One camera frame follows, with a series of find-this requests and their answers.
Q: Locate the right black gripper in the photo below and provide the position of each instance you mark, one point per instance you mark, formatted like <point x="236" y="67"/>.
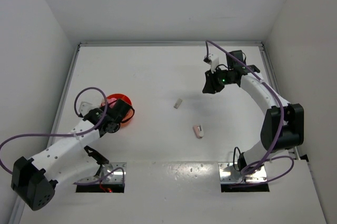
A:
<point x="211" y="86"/>

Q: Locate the pink capped glue bottle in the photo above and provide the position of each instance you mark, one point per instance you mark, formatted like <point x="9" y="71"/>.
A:
<point x="111" y="102"/>

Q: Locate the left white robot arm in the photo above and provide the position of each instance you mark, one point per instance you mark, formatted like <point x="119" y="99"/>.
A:
<point x="69" y="159"/>

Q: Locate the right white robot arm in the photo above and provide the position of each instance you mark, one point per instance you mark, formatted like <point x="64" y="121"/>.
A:
<point x="283" y="125"/>

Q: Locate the orange round organizer container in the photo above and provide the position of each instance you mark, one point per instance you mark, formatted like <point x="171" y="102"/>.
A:
<point x="122" y="110"/>

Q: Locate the grey eraser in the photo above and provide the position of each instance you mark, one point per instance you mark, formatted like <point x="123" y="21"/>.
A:
<point x="178" y="103"/>

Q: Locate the pink mini stapler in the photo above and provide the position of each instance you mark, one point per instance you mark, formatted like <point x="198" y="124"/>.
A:
<point x="198" y="130"/>

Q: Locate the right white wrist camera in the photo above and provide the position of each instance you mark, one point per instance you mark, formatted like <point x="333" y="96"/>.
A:
<point x="213" y="61"/>

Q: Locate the aluminium frame rail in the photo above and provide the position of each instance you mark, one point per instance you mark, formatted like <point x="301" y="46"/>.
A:
<point x="172" y="176"/>

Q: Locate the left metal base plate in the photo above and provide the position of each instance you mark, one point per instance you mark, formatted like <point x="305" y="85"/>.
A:
<point x="114" y="172"/>

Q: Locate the metal base plate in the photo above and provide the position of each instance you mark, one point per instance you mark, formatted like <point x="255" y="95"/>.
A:
<point x="114" y="172"/>
<point x="229" y="175"/>

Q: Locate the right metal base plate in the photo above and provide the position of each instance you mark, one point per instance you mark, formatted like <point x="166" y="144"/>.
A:
<point x="229" y="175"/>

